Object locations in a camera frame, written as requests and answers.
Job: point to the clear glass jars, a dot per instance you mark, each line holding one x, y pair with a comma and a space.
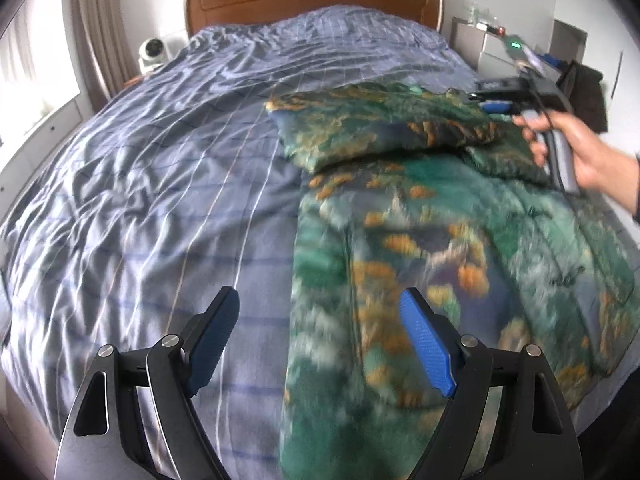
479, 15

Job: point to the wooden nightstand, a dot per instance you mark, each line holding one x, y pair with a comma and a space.
134, 81

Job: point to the white wardrobe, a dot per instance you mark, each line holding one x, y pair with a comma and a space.
620, 60

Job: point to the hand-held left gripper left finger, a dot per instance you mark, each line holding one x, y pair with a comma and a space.
210, 345

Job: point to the person's right hand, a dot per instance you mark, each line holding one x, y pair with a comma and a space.
595, 160

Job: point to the bed with blue checked sheet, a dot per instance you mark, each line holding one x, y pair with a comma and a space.
150, 185

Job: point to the person's right forearm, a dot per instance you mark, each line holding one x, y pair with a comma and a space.
637, 185

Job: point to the white desk fan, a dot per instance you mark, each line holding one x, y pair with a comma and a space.
152, 52

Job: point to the black coat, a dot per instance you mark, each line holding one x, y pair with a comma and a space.
587, 95

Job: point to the window with sheer curtain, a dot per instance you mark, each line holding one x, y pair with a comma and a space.
35, 70

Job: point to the beige curtain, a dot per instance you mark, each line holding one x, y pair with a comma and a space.
97, 30

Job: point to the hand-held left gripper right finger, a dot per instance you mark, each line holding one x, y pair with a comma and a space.
427, 345

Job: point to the green floral padded jacket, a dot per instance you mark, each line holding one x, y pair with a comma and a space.
425, 220

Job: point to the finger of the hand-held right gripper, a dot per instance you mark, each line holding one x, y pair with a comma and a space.
496, 107

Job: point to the white desk with drawer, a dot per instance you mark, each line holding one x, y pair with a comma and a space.
475, 42

